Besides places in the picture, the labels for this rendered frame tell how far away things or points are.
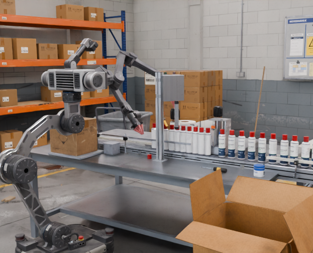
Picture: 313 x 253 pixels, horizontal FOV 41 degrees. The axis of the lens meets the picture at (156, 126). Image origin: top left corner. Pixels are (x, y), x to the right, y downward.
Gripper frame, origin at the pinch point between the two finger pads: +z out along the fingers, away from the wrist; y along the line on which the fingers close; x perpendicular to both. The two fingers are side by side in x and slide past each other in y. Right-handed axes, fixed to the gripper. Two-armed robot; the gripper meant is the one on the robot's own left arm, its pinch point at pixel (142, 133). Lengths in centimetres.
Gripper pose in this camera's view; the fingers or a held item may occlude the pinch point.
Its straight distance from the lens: 342.3
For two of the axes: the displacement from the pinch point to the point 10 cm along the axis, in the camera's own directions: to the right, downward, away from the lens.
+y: 5.7, -1.0, 8.1
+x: -6.2, 6.0, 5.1
